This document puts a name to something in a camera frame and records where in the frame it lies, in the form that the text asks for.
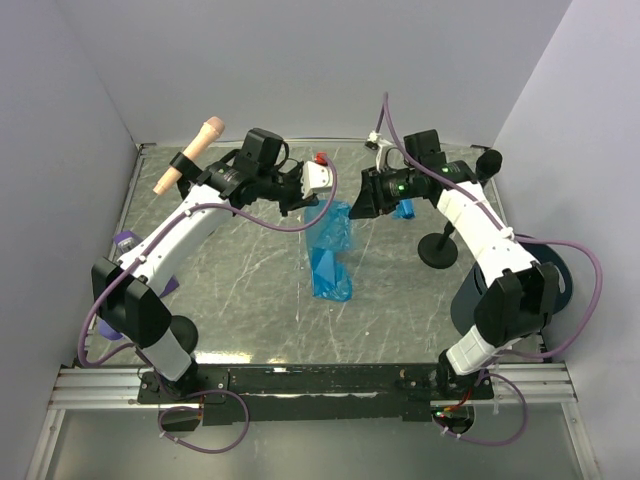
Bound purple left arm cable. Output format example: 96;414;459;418
77;159;339;454

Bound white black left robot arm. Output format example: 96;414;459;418
92;117;331;402

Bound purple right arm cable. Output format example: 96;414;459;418
374;92;604;446

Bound purple microphone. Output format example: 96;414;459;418
98;319;124;341

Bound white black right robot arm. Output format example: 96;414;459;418
349;130;559;399

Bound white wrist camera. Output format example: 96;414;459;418
301;152;333;199
365;130;396;172

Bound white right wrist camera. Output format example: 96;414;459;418
365;130;396;172

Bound blue detached trash bag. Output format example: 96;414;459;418
304;200;353;302

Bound aluminium rail frame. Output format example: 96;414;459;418
48;363;577;410

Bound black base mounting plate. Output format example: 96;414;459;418
137;363;494;426

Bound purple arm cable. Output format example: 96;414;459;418
77;159;339;454
374;92;604;446

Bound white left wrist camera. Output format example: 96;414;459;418
301;152;333;199

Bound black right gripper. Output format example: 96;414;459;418
347;164;420;221

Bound beige microphone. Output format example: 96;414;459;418
153;117;225;195

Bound black right mic stand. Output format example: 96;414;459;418
417;222;458;270

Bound black microphone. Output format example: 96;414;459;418
475;149;503;181

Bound dark blue trash bin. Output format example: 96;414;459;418
450;243;573;347

